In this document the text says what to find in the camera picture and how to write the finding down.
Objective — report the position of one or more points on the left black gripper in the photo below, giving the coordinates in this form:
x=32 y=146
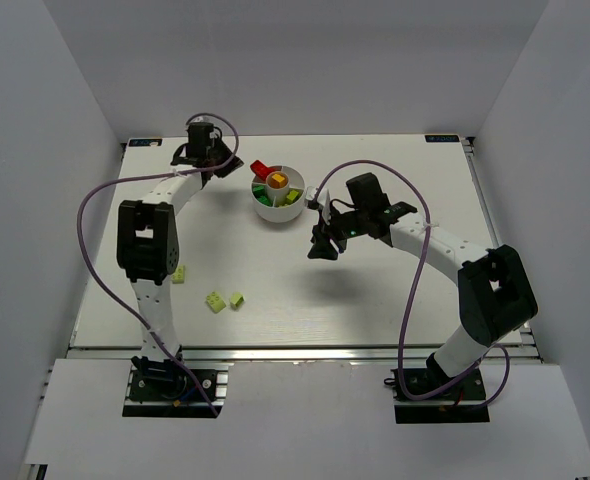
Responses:
x=223 y=161

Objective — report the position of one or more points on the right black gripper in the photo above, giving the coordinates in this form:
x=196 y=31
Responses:
x=332 y=232

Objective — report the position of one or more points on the red lego brick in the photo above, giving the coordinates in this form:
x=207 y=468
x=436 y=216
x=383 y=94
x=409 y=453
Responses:
x=260 y=170

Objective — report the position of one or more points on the green long lego brick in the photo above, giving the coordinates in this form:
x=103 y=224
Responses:
x=260 y=194

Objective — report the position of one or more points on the orange lego brick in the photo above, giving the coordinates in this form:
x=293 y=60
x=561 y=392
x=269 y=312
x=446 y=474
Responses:
x=277 y=180

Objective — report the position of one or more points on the light green sloped lego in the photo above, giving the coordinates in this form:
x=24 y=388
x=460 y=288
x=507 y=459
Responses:
x=236 y=300

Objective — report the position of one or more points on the light green lego brick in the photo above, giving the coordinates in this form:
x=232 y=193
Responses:
x=215 y=302

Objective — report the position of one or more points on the pale green lego brick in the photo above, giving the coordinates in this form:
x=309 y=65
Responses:
x=178 y=276

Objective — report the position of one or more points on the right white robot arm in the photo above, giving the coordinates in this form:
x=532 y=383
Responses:
x=494 y=293

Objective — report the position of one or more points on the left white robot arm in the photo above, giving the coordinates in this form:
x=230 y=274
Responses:
x=147 y=239

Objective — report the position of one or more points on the white round divided container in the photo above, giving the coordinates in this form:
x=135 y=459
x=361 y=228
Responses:
x=278 y=213

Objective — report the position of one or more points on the left blue table label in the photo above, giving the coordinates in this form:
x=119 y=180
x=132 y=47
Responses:
x=144 y=142

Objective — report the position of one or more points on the blue table label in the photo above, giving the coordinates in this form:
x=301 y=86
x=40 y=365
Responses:
x=441 y=138
x=144 y=142

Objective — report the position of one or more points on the right blue table label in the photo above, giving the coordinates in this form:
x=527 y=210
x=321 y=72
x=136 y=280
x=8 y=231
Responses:
x=441 y=138

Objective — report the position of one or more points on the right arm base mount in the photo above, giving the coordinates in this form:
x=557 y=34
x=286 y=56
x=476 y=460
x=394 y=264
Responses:
x=461 y=404

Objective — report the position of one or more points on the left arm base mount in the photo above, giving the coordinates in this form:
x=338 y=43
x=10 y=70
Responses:
x=163 y=390

